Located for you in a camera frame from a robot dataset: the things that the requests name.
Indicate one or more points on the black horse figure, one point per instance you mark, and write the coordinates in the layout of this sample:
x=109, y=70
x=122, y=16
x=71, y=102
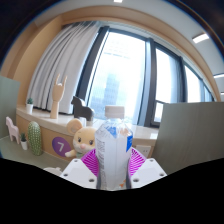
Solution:
x=81, y=110

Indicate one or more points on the pink horse figure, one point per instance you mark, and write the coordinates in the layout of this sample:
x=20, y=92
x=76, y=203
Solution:
x=13, y=130

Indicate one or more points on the white pleated curtain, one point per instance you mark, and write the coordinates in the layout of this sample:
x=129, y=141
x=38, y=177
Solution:
x=63, y=66

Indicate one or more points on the wooden hand model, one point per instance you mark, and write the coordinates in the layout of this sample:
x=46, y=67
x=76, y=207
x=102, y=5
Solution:
x=56, y=96

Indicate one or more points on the small potted plant white pot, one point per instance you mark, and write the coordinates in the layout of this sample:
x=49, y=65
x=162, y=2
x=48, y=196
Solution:
x=24, y=145
x=29, y=108

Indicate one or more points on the clear plastic water bottle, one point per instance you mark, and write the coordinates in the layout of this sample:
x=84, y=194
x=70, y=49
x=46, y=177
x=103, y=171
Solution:
x=113, y=153

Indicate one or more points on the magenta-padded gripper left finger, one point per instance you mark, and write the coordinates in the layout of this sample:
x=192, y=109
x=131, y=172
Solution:
x=78, y=173

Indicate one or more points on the long ceiling light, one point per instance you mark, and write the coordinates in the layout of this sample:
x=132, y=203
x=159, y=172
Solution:
x=200, y=38
x=219, y=76
x=118, y=1

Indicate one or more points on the black framed window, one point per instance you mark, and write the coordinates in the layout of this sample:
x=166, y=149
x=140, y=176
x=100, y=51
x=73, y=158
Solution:
x=150, y=73

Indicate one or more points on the tall green cactus figure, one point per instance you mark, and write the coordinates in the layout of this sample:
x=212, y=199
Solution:
x=35, y=138

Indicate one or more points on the beige plush mouse toy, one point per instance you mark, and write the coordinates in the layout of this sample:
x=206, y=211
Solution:
x=83, y=138

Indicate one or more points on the white wall socket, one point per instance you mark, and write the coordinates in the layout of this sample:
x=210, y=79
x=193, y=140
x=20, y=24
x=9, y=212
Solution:
x=144, y=150

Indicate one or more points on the large grey-green desk partition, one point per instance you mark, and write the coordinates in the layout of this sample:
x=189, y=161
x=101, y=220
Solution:
x=190, y=136

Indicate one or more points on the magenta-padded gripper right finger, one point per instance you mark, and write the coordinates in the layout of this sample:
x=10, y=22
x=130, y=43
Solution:
x=148, y=173

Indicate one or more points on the pale green desk partition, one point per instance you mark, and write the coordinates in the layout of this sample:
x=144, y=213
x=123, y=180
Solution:
x=8, y=106

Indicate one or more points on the round purple number sign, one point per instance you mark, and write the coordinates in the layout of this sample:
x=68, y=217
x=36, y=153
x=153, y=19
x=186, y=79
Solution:
x=60, y=146

